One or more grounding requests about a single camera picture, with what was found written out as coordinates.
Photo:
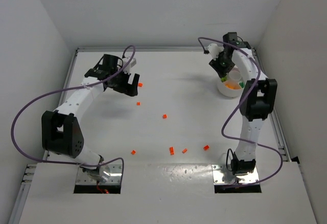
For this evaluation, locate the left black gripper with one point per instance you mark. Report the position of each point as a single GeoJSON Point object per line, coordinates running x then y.
{"type": "Point", "coordinates": [122, 84]}

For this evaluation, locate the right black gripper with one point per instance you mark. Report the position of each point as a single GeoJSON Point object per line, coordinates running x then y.
{"type": "Point", "coordinates": [220, 68]}

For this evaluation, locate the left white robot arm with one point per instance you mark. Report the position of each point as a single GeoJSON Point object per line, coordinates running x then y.
{"type": "Point", "coordinates": [61, 132]}

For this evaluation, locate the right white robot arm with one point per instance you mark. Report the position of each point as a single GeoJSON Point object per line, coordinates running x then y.
{"type": "Point", "coordinates": [235, 63]}

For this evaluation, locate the yellow-orange legos in bowl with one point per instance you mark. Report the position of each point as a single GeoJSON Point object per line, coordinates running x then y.
{"type": "Point", "coordinates": [234, 86]}

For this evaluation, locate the white divided bowl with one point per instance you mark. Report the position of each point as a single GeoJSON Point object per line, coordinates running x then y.
{"type": "Point", "coordinates": [234, 76]}

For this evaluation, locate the orange double lego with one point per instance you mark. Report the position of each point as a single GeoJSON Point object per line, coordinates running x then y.
{"type": "Point", "coordinates": [171, 149]}

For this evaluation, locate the orange lego by wedge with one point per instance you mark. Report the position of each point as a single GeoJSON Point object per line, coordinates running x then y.
{"type": "Point", "coordinates": [206, 147]}

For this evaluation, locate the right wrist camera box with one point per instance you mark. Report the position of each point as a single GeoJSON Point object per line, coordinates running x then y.
{"type": "Point", "coordinates": [214, 50]}

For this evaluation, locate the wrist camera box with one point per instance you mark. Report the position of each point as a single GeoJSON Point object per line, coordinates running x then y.
{"type": "Point", "coordinates": [131, 64]}
{"type": "Point", "coordinates": [214, 50]}

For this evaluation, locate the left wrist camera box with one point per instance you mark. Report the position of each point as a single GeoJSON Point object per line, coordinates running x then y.
{"type": "Point", "coordinates": [131, 64]}

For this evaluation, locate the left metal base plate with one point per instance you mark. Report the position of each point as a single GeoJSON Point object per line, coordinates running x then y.
{"type": "Point", "coordinates": [107, 175]}

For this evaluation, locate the metal base plate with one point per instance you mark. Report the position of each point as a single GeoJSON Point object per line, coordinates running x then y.
{"type": "Point", "coordinates": [223, 177]}
{"type": "Point", "coordinates": [107, 175]}

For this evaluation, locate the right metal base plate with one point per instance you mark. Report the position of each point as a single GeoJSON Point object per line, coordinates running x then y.
{"type": "Point", "coordinates": [223, 177]}

